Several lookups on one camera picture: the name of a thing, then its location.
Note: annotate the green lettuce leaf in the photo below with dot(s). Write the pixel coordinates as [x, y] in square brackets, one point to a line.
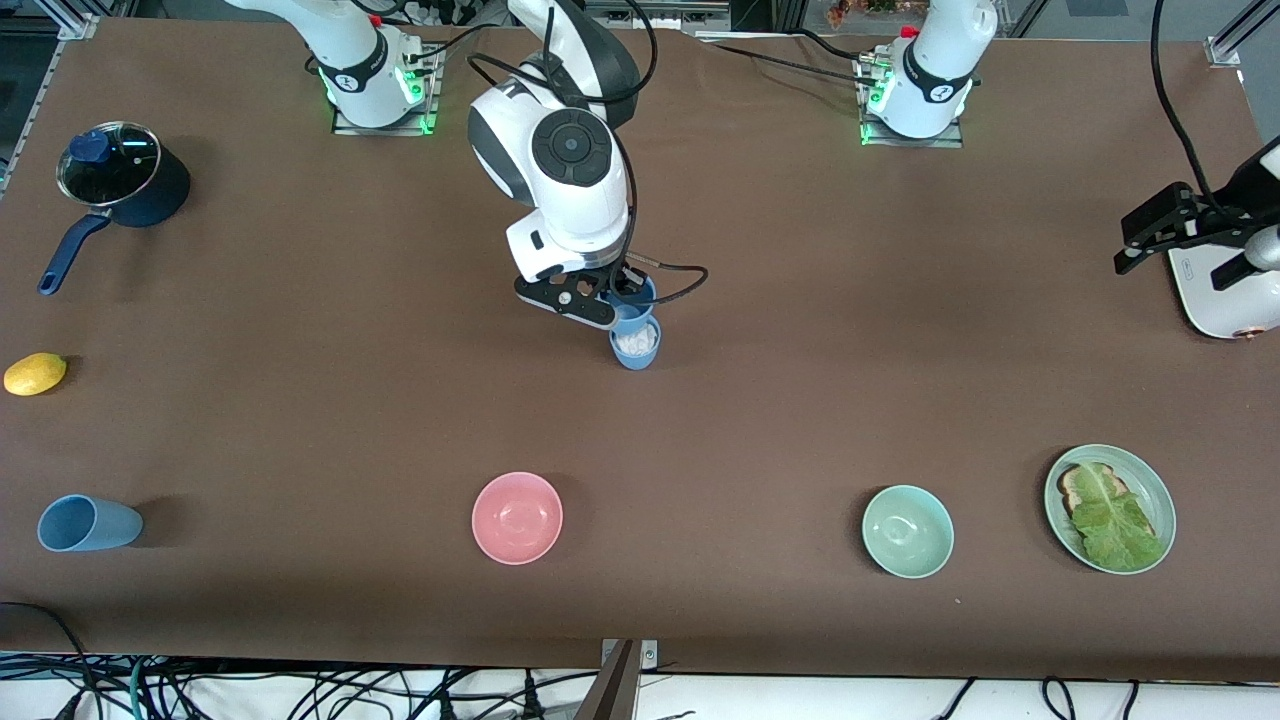
[1110, 520]

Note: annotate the dark blue saucepan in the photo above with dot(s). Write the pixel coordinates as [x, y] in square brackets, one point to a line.
[165, 195]

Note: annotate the small metal table bracket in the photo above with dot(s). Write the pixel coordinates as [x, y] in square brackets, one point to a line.
[650, 655]

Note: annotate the aluminium frame bracket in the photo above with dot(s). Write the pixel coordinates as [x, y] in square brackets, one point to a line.
[80, 22]
[1225, 50]

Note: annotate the mint green plate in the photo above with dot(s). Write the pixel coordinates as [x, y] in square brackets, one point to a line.
[1160, 500]

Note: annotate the slice of bread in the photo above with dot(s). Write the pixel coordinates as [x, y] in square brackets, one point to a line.
[1070, 492]

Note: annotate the yellow lemon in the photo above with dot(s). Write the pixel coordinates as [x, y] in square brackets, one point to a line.
[35, 374]

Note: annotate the white toaster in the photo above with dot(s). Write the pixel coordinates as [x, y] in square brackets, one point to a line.
[1215, 310]

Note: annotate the grey metal rail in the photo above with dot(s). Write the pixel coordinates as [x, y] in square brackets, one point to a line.
[690, 15]

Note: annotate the pink bowl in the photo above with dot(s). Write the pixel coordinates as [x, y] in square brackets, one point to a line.
[517, 518]

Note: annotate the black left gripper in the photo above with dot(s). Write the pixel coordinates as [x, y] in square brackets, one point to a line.
[1208, 222]

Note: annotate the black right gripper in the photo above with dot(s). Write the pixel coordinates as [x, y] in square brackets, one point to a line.
[619, 279]

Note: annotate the mint green bowl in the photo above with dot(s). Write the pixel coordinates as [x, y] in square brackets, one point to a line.
[907, 531]

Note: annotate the white tissue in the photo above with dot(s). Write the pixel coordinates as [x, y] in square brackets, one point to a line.
[638, 343]

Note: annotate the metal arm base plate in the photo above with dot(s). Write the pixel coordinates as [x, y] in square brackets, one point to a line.
[385, 130]
[915, 142]

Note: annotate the small orange object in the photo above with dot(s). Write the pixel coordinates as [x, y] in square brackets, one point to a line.
[850, 10]

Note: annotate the blue plastic cup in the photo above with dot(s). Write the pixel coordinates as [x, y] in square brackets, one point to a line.
[636, 362]
[625, 320]
[100, 525]

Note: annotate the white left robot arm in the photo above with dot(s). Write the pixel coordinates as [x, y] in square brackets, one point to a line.
[940, 60]

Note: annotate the power strip with plugs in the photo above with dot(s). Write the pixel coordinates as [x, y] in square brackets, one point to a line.
[440, 12]

